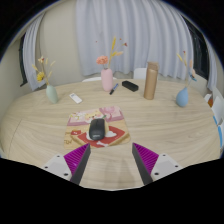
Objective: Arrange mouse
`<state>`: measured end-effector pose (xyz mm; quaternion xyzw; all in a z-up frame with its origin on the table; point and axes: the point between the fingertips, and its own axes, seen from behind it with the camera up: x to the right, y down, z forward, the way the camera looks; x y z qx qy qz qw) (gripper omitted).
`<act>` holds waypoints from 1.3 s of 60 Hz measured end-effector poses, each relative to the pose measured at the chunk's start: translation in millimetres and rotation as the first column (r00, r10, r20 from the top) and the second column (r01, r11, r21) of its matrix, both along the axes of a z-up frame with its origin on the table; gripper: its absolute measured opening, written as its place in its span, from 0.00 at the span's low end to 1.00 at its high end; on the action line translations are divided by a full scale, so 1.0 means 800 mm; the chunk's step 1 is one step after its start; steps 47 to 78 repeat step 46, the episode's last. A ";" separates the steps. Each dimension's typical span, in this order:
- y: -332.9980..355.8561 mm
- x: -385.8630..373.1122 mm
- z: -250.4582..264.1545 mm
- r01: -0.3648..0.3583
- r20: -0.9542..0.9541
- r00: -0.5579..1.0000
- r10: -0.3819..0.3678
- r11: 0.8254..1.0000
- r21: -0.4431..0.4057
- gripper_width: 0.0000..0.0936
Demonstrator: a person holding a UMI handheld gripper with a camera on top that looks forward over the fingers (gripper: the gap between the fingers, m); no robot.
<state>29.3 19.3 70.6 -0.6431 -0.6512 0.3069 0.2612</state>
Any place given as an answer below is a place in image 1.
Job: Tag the bronze metal drink bottle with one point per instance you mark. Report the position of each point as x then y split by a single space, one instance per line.
151 81

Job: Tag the colourful printed mouse pad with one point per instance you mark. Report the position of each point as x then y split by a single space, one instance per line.
116 128

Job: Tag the white and blue chairs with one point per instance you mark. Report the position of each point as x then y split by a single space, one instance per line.
218 108

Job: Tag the pink vase with dried flowers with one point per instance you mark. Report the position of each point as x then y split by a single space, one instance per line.
107 80

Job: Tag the blue vase with dried flowers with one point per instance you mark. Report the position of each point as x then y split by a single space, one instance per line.
182 98

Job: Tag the green vase with dried flowers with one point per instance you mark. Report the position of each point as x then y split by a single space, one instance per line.
52 95

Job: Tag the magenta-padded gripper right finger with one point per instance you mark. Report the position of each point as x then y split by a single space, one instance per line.
146 159

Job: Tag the narrow white curtain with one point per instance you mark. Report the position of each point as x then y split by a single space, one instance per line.
32 56
211 66

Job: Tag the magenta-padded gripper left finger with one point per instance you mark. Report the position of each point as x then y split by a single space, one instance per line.
77 159

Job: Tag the small white remote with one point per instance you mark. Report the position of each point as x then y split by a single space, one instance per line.
75 98

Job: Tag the black computer mouse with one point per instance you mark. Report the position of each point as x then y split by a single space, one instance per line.
97 129

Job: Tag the dark window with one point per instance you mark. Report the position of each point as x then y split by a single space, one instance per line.
22 60
200 50

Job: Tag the dark marker pen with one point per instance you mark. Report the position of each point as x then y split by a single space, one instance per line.
114 89

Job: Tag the small black case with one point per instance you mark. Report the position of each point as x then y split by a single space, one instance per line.
130 86

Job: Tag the wide white curtain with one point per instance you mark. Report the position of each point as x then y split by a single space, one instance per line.
140 30

